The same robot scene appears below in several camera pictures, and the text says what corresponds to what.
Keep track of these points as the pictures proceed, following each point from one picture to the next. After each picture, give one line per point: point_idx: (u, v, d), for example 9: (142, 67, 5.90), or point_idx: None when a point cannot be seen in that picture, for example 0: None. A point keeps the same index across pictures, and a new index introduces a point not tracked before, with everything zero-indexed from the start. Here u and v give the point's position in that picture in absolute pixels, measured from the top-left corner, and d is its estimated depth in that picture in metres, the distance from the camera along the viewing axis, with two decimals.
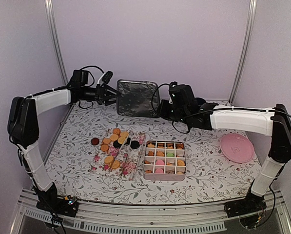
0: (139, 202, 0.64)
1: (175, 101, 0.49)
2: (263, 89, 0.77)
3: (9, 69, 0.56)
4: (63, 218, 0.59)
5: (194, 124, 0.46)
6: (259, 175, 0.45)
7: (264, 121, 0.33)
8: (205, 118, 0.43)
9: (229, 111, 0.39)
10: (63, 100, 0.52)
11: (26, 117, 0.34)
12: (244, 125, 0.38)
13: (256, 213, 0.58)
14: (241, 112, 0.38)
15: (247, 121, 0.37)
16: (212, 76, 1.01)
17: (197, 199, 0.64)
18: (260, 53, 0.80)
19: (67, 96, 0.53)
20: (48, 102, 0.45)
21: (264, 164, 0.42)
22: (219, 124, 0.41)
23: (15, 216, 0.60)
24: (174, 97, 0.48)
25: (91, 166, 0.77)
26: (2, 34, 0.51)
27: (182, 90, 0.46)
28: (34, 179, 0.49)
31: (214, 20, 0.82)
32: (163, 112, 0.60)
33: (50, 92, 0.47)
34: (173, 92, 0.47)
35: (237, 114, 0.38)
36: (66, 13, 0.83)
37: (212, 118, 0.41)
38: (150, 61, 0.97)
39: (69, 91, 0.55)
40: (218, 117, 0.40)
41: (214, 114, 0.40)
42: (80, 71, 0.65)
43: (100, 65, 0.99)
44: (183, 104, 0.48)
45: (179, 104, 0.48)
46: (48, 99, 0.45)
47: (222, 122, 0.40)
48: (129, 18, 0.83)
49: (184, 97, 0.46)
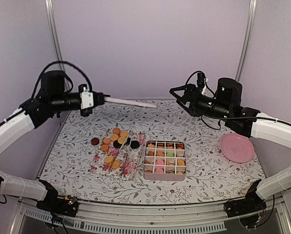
0: (139, 202, 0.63)
1: (219, 95, 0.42)
2: (264, 90, 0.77)
3: (9, 69, 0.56)
4: (63, 218, 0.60)
5: (233, 126, 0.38)
6: (276, 183, 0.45)
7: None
8: (247, 124, 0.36)
9: (274, 123, 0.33)
10: (22, 130, 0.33)
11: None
12: (282, 139, 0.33)
13: (256, 212, 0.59)
14: (288, 124, 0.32)
15: (284, 135, 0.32)
16: (212, 76, 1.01)
17: (197, 199, 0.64)
18: (260, 53, 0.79)
19: (27, 125, 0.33)
20: None
21: (284, 174, 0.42)
22: (261, 133, 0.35)
23: (15, 215, 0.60)
24: (222, 91, 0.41)
25: (91, 166, 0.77)
26: (1, 33, 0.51)
27: (236, 87, 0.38)
28: (25, 196, 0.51)
31: (213, 20, 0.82)
32: (195, 104, 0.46)
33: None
34: (223, 86, 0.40)
35: (281, 128, 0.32)
36: (66, 12, 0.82)
37: (255, 126, 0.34)
38: (150, 61, 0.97)
39: (29, 114, 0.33)
40: (261, 127, 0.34)
41: (258, 123, 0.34)
42: (44, 76, 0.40)
43: (100, 65, 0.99)
44: (228, 102, 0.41)
45: (225, 100, 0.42)
46: None
47: (261, 133, 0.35)
48: (128, 18, 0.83)
49: (236, 96, 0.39)
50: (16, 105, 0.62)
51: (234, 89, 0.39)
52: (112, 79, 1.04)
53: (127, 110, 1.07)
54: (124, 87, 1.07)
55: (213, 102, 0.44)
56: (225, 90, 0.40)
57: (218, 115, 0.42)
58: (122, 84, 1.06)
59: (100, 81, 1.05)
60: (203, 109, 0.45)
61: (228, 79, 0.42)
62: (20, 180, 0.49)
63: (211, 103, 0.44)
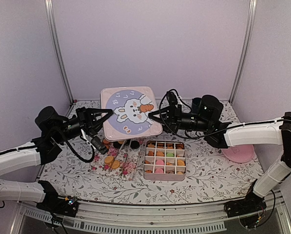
0: (139, 202, 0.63)
1: (203, 112, 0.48)
2: (264, 90, 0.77)
3: (9, 68, 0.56)
4: (63, 218, 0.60)
5: (210, 141, 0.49)
6: (267, 177, 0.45)
7: (274, 131, 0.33)
8: (220, 137, 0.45)
9: (242, 127, 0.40)
10: (29, 163, 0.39)
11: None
12: (257, 138, 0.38)
13: (256, 212, 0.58)
14: (252, 125, 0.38)
15: (256, 134, 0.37)
16: (212, 76, 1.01)
17: (197, 200, 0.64)
18: (260, 52, 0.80)
19: (34, 160, 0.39)
20: (1, 167, 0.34)
21: (274, 166, 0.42)
22: (235, 141, 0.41)
23: (14, 216, 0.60)
24: (204, 110, 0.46)
25: (91, 166, 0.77)
26: (0, 32, 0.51)
27: (216, 107, 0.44)
28: (23, 199, 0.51)
31: (213, 20, 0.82)
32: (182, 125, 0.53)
33: (12, 153, 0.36)
34: (205, 105, 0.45)
35: (247, 129, 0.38)
36: (66, 12, 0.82)
37: (226, 136, 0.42)
38: (150, 61, 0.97)
39: (39, 152, 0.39)
40: (233, 135, 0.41)
41: (227, 132, 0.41)
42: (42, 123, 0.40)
43: (100, 66, 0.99)
44: (208, 119, 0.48)
45: (206, 116, 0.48)
46: (3, 165, 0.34)
47: (236, 139, 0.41)
48: (129, 18, 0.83)
49: (215, 115, 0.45)
50: (16, 105, 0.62)
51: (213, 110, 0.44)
52: (112, 79, 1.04)
53: None
54: None
55: (195, 117, 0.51)
56: (206, 109, 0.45)
57: (201, 127, 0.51)
58: (122, 84, 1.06)
59: (100, 81, 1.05)
60: (189, 126, 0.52)
61: (213, 98, 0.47)
62: (17, 185, 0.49)
63: (193, 118, 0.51)
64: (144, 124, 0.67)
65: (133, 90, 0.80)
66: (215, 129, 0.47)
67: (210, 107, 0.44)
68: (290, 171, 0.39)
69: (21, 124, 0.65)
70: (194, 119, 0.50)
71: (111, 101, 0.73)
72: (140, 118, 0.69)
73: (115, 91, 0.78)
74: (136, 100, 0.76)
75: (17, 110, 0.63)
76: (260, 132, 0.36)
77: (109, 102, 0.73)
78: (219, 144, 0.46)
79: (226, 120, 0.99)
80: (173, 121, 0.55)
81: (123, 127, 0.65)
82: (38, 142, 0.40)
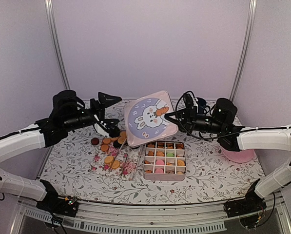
0: (139, 202, 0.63)
1: (217, 114, 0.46)
2: (264, 90, 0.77)
3: (9, 68, 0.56)
4: (63, 218, 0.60)
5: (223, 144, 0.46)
6: (271, 179, 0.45)
7: (285, 137, 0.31)
8: (233, 139, 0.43)
9: (255, 132, 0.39)
10: (34, 146, 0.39)
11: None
12: (270, 144, 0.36)
13: (256, 212, 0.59)
14: (266, 130, 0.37)
15: (268, 139, 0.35)
16: (212, 76, 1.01)
17: (197, 199, 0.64)
18: (260, 52, 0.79)
19: (39, 142, 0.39)
20: (6, 151, 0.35)
21: (281, 169, 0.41)
22: (248, 146, 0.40)
23: (15, 215, 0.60)
24: (218, 112, 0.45)
25: (91, 166, 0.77)
26: (0, 33, 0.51)
27: (231, 110, 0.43)
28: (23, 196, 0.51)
31: (213, 20, 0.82)
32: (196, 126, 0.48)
33: (15, 136, 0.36)
34: (220, 107, 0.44)
35: (260, 133, 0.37)
36: (66, 12, 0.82)
37: (239, 139, 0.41)
38: (150, 61, 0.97)
39: (43, 133, 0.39)
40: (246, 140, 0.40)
41: (240, 136, 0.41)
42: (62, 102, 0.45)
43: (100, 65, 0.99)
44: (223, 121, 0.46)
45: (220, 119, 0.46)
46: (8, 148, 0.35)
47: (250, 144, 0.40)
48: (129, 18, 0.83)
49: (229, 117, 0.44)
50: (16, 105, 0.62)
51: (228, 112, 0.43)
52: (112, 79, 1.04)
53: None
54: (124, 87, 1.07)
55: (209, 119, 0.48)
56: (221, 111, 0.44)
57: (215, 130, 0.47)
58: (122, 84, 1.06)
59: (100, 81, 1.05)
60: (203, 127, 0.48)
61: (225, 101, 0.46)
62: (20, 180, 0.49)
63: (208, 120, 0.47)
64: (161, 126, 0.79)
65: (148, 99, 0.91)
66: (228, 132, 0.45)
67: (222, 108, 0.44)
68: None
69: (20, 124, 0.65)
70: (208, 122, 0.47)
71: (132, 113, 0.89)
72: (156, 122, 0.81)
73: (133, 104, 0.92)
74: (152, 106, 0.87)
75: (17, 110, 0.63)
76: (272, 138, 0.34)
77: (130, 114, 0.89)
78: (231, 147, 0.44)
79: None
80: (188, 120, 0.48)
81: (142, 133, 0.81)
82: (41, 124, 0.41)
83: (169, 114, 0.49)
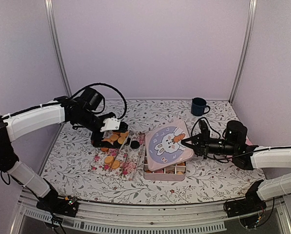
0: (139, 202, 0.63)
1: (228, 136, 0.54)
2: (264, 90, 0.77)
3: (8, 68, 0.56)
4: (63, 218, 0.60)
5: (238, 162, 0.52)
6: (278, 185, 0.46)
7: None
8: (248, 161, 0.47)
9: (266, 151, 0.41)
10: (54, 119, 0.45)
11: None
12: (281, 162, 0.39)
13: (255, 212, 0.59)
14: (277, 149, 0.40)
15: (280, 157, 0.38)
16: (212, 76, 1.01)
17: (197, 199, 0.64)
18: (260, 52, 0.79)
19: (58, 115, 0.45)
20: (29, 123, 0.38)
21: (289, 178, 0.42)
22: (260, 164, 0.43)
23: (15, 216, 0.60)
24: (230, 134, 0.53)
25: (91, 166, 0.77)
26: (0, 33, 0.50)
27: (240, 130, 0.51)
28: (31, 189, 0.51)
31: (213, 20, 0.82)
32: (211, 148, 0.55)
33: (35, 109, 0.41)
34: (230, 129, 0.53)
35: (273, 152, 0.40)
36: (66, 12, 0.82)
37: (252, 159, 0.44)
38: (150, 61, 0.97)
39: (63, 107, 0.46)
40: (259, 158, 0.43)
41: (254, 155, 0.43)
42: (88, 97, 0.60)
43: (100, 65, 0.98)
44: (235, 142, 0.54)
45: (232, 140, 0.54)
46: (30, 120, 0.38)
47: (261, 163, 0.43)
48: (129, 18, 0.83)
49: (240, 137, 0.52)
50: (16, 105, 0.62)
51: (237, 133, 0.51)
52: (112, 79, 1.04)
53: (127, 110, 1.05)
54: (124, 87, 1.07)
55: (223, 142, 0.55)
56: (232, 132, 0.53)
57: (228, 151, 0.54)
58: (122, 84, 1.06)
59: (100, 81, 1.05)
60: (217, 149, 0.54)
61: (234, 122, 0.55)
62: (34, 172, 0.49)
63: (221, 142, 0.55)
64: (178, 151, 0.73)
65: (168, 126, 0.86)
66: (243, 151, 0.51)
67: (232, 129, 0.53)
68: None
69: None
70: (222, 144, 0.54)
71: (152, 142, 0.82)
72: (173, 147, 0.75)
73: (153, 132, 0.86)
74: (170, 133, 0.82)
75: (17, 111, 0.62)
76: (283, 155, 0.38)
77: (151, 142, 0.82)
78: (246, 165, 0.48)
79: (226, 120, 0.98)
80: (202, 144, 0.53)
81: (161, 159, 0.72)
82: (61, 101, 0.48)
83: (186, 140, 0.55)
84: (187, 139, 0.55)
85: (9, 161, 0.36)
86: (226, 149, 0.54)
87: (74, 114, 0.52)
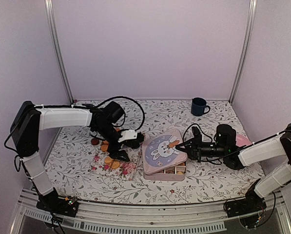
0: (139, 202, 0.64)
1: (219, 138, 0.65)
2: (263, 90, 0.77)
3: (8, 68, 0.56)
4: (63, 218, 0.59)
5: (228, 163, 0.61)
6: (271, 178, 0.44)
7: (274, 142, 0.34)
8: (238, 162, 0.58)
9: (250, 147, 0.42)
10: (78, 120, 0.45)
11: (27, 125, 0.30)
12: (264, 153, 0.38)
13: (256, 212, 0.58)
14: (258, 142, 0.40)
15: (261, 149, 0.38)
16: (212, 76, 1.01)
17: (197, 199, 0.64)
18: (260, 52, 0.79)
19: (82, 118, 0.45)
20: (58, 118, 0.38)
21: (280, 168, 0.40)
22: (249, 160, 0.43)
23: (15, 215, 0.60)
24: (220, 136, 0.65)
25: (91, 166, 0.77)
26: None
27: (228, 133, 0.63)
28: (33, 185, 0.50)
31: (213, 20, 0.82)
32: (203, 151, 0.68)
33: (67, 108, 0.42)
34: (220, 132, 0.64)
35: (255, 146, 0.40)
36: (66, 12, 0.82)
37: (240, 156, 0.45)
38: (150, 61, 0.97)
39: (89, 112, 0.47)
40: (245, 154, 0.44)
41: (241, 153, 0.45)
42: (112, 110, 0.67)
43: (100, 65, 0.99)
44: (225, 143, 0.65)
45: (223, 142, 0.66)
46: (60, 116, 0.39)
47: (250, 159, 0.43)
48: (129, 18, 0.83)
49: (228, 139, 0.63)
50: (16, 105, 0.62)
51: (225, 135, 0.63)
52: (112, 79, 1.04)
53: (127, 110, 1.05)
54: (124, 87, 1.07)
55: (214, 145, 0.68)
56: (221, 135, 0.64)
57: (220, 152, 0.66)
58: (122, 84, 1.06)
59: (100, 82, 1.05)
60: (209, 152, 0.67)
61: (225, 126, 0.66)
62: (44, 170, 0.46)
63: (212, 146, 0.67)
64: (172, 155, 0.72)
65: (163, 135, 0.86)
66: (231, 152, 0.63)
67: (221, 132, 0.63)
68: None
69: None
70: (213, 147, 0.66)
71: (148, 149, 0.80)
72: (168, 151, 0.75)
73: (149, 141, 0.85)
74: (165, 140, 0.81)
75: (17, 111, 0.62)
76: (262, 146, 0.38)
77: (147, 150, 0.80)
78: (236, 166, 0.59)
79: (226, 120, 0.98)
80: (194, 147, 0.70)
81: (157, 163, 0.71)
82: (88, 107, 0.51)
83: (180, 145, 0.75)
84: (181, 144, 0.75)
85: (31, 148, 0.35)
86: (218, 150, 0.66)
87: (98, 120, 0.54)
